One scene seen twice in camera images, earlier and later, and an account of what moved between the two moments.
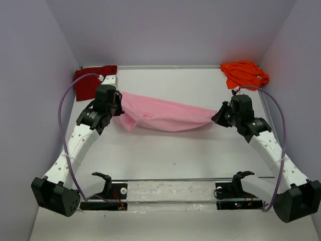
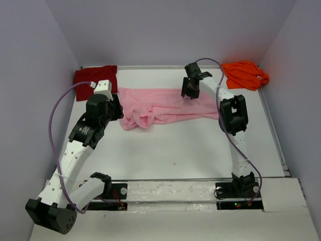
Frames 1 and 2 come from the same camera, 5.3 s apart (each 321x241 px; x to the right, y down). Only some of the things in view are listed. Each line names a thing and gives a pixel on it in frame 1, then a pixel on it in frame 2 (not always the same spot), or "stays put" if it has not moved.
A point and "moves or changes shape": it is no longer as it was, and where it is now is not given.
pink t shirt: (140, 112) moves or changes shape
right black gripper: (218, 117) -> (185, 91)
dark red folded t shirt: (87, 86) stays put
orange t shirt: (246, 75) stays put
